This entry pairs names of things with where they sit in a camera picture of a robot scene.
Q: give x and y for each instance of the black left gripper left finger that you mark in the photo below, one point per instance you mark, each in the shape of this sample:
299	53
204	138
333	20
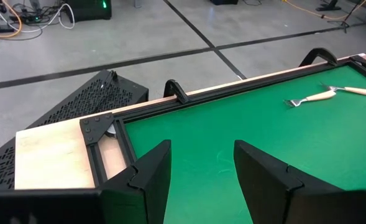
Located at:
133	199

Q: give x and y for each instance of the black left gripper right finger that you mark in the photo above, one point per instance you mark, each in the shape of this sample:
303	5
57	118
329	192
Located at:
279	199

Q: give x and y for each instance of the green table mat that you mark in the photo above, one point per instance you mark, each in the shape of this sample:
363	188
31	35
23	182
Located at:
217	124

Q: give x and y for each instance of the black perforated computer case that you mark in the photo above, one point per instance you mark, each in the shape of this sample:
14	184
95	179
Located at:
77	99

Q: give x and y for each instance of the black computer green lights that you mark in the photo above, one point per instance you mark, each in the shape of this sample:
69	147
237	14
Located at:
86	11

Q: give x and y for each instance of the black tripod stand base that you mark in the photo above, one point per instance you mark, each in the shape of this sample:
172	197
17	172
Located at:
327	7

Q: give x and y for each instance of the black aluminium table frame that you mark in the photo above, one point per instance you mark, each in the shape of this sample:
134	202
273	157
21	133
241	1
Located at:
94	127

